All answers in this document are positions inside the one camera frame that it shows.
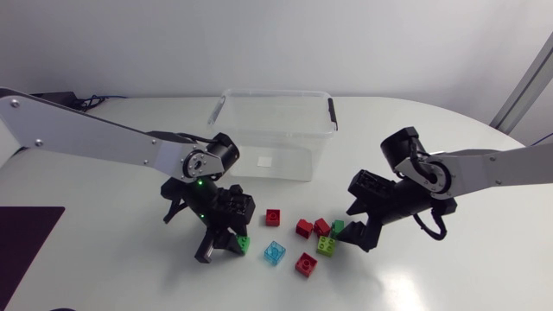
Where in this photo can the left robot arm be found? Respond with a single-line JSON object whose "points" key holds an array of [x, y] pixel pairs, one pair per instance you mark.
{"points": [[86, 134]]}

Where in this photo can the clear plastic container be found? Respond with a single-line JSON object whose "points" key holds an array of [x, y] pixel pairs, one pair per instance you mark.
{"points": [[276, 138]]}

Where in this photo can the lime green toy brick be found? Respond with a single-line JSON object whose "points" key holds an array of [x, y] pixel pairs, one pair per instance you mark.
{"points": [[326, 246]]}

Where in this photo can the red toy brick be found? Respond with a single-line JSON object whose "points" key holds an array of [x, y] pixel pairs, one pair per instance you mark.
{"points": [[303, 228], [322, 226], [306, 264], [272, 217]]}

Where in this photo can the black power brick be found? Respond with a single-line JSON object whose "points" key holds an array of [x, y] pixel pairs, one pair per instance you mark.
{"points": [[56, 98]]}

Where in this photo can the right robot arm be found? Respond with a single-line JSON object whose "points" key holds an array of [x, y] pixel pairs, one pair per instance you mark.
{"points": [[484, 168]]}

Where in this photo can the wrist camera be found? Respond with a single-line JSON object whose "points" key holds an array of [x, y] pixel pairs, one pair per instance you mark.
{"points": [[370, 185], [237, 205]]}

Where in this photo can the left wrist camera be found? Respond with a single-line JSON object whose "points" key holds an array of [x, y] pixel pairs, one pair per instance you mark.
{"points": [[237, 205]]}

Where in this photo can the clear blue toy brick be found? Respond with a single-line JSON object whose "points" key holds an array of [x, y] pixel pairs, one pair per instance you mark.
{"points": [[275, 252]]}

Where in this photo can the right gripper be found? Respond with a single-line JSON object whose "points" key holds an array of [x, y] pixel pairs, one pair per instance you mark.
{"points": [[402, 201]]}

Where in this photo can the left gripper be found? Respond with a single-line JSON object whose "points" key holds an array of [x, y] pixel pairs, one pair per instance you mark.
{"points": [[199, 198]]}

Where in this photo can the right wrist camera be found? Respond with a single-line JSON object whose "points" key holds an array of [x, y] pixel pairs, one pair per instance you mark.
{"points": [[370, 185]]}

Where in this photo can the dark mat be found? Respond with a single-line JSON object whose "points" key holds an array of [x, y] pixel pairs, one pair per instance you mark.
{"points": [[21, 242]]}

